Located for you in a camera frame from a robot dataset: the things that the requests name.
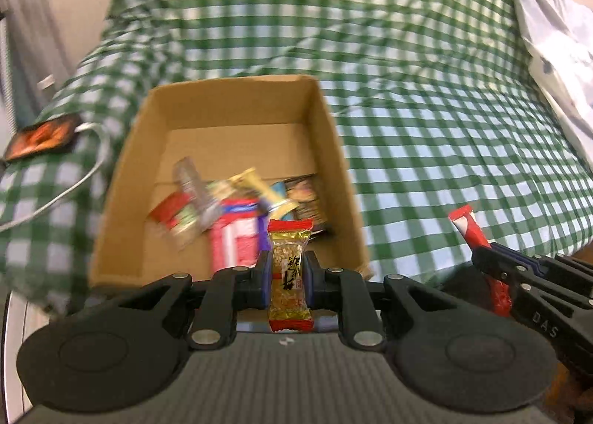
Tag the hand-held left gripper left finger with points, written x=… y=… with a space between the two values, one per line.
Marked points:
x=265 y=275

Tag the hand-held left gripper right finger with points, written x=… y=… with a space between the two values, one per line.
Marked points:
x=309 y=275

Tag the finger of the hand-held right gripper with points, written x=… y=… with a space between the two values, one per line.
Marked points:
x=537 y=282
x=514 y=253

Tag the gold peanut bar red ends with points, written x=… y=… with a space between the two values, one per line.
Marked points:
x=287 y=266

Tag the purple snack packet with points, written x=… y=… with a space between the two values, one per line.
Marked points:
x=264 y=231

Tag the red and white snack packet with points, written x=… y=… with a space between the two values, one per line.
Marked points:
x=236 y=238

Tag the red stick snack packet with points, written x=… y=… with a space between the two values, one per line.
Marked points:
x=472 y=231

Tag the black and gold snack packet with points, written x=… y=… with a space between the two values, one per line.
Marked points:
x=303 y=194

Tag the white stick packet blue ends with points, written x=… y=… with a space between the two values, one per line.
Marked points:
x=278 y=190

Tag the yellow snack packet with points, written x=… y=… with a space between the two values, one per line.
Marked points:
x=250 y=183

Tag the silver foil snack packet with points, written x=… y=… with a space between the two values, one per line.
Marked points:
x=194 y=192

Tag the brown cardboard box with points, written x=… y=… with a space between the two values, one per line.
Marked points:
x=231 y=104

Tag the green checkered bed cover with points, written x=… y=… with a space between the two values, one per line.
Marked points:
x=370 y=81

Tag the white bed sheet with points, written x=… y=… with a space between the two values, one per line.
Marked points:
x=556 y=35

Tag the black smartphone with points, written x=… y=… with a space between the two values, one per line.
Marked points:
x=41 y=134

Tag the white plastic clip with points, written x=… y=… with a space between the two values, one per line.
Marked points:
x=47 y=80

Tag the grey curtain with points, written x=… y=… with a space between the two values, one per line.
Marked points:
x=28 y=11

